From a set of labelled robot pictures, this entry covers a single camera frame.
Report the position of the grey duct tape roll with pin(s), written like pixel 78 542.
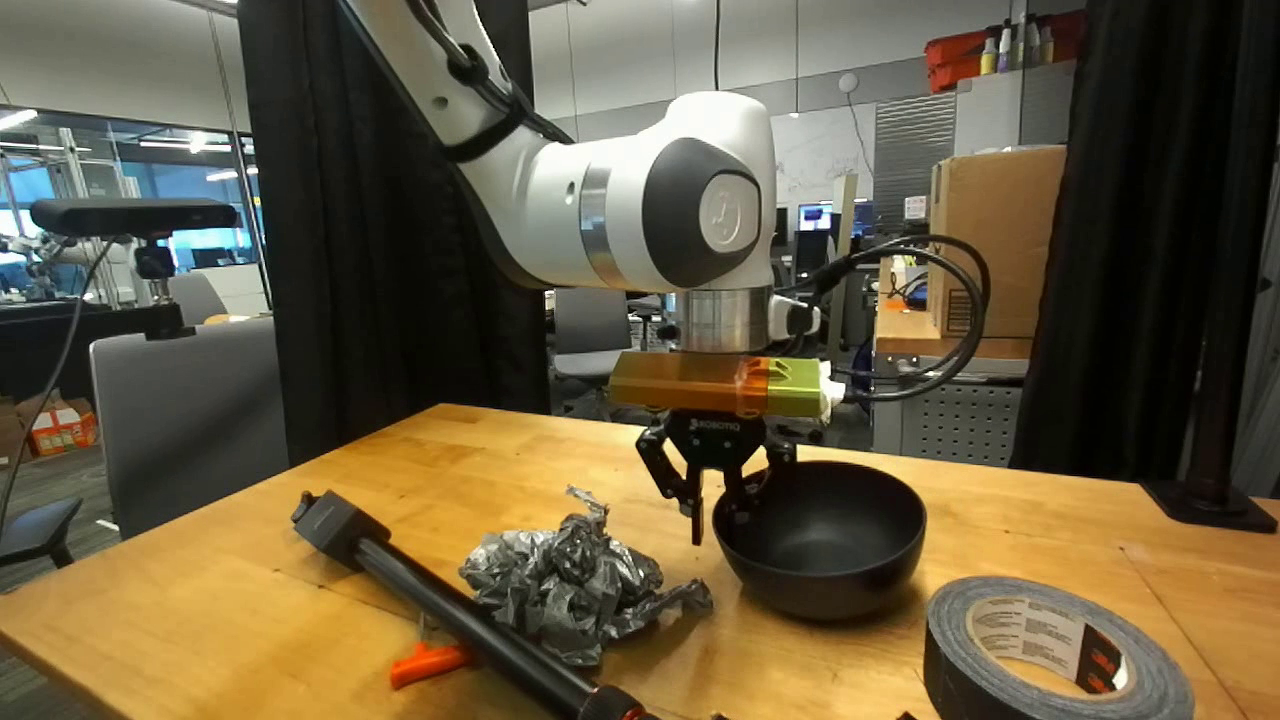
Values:
pixel 960 675

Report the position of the perforated metal panel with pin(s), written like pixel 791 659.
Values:
pixel 953 424

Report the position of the black depth camera bar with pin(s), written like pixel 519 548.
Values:
pixel 133 217

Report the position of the crumpled grey tape ball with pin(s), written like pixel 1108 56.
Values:
pixel 575 584

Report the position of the cardboard box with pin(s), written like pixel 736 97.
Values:
pixel 1003 241

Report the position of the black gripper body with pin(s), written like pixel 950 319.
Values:
pixel 721 441

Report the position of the black stand with base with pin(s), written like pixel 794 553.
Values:
pixel 1214 501

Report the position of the orange green wrist camera box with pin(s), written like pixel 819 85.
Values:
pixel 704 384

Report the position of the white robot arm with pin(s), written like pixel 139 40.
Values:
pixel 562 212

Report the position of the red storage bin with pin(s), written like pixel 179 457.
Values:
pixel 960 56

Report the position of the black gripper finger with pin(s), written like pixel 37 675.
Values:
pixel 679 477
pixel 761 481

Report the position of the black curtain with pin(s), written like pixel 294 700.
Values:
pixel 1147 241
pixel 363 266

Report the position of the grey chair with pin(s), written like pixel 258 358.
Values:
pixel 185 412

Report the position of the black bowl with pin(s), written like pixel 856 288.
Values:
pixel 826 572

